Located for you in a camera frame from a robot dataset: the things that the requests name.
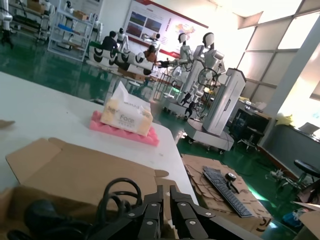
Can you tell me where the wall poster board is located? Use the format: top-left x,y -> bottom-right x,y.
125,0 -> 210,52

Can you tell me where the large cardboard box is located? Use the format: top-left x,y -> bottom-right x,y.
180,153 -> 274,237

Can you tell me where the white column robot base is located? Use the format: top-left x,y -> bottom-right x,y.
184,67 -> 247,154

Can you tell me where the black round stool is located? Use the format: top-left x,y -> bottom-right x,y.
273,159 -> 320,192

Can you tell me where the seated person in black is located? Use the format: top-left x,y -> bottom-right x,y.
100,30 -> 119,52

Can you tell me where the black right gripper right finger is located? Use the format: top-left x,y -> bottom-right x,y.
169,184 -> 262,240

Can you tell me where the black computer keyboard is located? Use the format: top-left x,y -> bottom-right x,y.
201,166 -> 254,218

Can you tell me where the metal storage shelf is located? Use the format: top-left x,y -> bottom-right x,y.
48,10 -> 94,62

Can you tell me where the small white humanoid robot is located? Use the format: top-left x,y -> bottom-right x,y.
116,27 -> 130,53

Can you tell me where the pink foam pad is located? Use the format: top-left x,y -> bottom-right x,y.
89,110 -> 161,148

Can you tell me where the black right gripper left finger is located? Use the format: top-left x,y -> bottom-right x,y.
91,184 -> 165,240

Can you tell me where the seated person in brown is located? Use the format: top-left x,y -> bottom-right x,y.
142,44 -> 159,64

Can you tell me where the open cardboard box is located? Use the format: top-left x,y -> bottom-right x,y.
0,136 -> 181,240

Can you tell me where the black power cord with plug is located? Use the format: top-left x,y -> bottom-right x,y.
6,199 -> 101,240

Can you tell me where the yellow white tissue pack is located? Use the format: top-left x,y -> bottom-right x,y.
99,80 -> 154,137

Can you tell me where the white black robot shell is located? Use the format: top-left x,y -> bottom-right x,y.
109,49 -> 126,67
129,53 -> 155,76
119,51 -> 141,71
88,46 -> 111,64

